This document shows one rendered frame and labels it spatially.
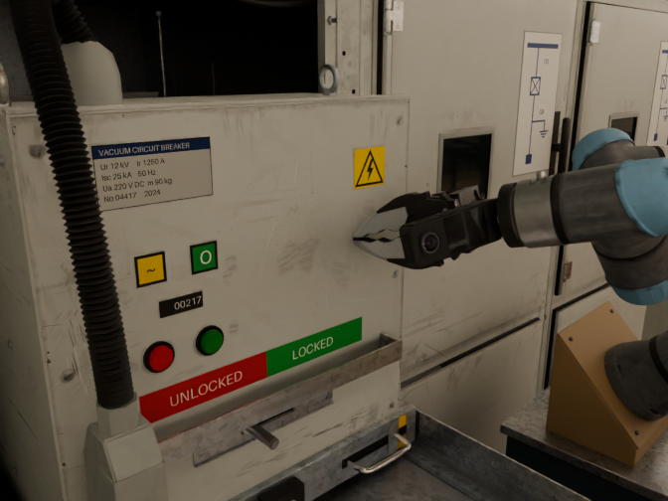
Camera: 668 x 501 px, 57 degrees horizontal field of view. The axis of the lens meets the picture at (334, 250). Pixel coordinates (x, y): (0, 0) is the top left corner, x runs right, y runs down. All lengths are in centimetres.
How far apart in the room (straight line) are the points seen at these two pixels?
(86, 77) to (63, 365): 27
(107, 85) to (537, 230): 44
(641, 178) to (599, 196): 4
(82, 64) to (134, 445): 34
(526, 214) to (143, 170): 38
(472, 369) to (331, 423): 66
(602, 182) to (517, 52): 77
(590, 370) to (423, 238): 66
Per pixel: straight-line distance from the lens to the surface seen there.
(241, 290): 69
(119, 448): 57
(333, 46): 102
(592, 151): 81
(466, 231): 66
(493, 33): 130
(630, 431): 124
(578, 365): 122
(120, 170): 60
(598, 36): 168
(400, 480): 96
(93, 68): 62
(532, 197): 66
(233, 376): 73
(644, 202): 63
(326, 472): 89
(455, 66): 121
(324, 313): 79
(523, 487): 92
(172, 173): 62
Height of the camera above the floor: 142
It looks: 17 degrees down
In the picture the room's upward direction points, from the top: straight up
